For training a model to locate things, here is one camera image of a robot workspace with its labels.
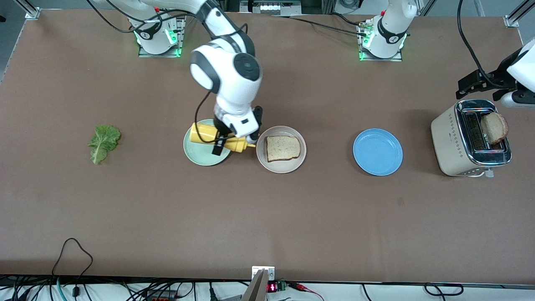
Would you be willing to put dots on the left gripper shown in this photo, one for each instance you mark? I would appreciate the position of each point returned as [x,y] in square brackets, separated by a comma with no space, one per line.
[496,79]

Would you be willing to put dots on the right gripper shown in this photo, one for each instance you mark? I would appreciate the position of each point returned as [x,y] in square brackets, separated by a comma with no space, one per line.
[219,144]

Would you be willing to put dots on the yellow squeeze bottle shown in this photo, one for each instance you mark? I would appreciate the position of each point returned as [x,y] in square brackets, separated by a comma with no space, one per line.
[200,133]

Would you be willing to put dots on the toast bread slice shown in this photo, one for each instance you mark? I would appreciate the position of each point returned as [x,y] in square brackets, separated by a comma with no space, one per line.
[283,148]
[495,127]

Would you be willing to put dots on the green lettuce leaf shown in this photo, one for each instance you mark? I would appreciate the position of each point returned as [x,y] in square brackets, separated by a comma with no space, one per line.
[102,142]

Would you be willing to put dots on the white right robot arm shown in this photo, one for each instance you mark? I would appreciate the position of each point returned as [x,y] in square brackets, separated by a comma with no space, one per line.
[228,83]

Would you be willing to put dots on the mint green plate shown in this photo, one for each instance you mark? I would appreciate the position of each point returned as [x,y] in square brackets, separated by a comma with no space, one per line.
[205,159]

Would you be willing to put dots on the beige plate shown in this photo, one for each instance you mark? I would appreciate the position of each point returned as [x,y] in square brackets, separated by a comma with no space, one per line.
[281,167]

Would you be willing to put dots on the blue plate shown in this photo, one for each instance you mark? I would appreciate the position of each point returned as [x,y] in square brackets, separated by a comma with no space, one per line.
[378,151]

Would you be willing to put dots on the beige chrome toaster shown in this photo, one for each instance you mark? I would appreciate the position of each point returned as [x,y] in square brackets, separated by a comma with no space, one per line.
[449,146]

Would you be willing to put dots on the white device with ports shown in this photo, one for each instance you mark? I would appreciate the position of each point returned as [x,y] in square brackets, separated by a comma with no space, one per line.
[271,7]

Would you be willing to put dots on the small red display module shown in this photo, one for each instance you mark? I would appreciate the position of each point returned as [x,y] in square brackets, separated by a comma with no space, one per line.
[271,287]

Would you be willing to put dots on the aluminium frame post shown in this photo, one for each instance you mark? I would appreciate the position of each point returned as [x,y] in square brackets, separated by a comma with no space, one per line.
[31,12]
[512,21]

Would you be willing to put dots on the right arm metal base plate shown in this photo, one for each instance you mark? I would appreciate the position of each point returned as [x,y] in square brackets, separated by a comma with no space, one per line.
[159,54]

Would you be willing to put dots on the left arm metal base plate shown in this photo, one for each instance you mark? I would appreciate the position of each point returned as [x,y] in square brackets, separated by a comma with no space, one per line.
[382,59]

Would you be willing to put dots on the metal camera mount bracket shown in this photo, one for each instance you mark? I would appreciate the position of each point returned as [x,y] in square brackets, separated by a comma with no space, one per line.
[263,271]

